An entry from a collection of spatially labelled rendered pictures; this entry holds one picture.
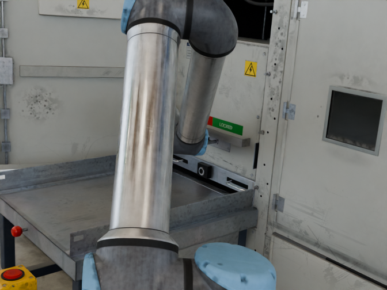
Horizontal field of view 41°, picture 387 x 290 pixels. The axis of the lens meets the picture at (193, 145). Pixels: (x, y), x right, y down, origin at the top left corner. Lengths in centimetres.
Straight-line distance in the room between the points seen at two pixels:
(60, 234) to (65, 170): 47
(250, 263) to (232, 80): 104
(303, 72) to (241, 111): 35
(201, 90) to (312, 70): 37
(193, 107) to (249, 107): 43
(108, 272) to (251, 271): 24
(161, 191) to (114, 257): 15
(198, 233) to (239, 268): 72
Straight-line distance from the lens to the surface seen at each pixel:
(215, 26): 116
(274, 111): 169
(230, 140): 185
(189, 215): 163
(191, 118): 147
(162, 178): 98
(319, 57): 155
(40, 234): 159
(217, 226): 168
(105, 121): 218
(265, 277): 92
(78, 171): 201
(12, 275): 125
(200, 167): 200
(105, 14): 210
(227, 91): 190
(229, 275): 89
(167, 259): 93
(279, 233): 176
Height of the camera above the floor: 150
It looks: 15 degrees down
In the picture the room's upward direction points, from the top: 4 degrees clockwise
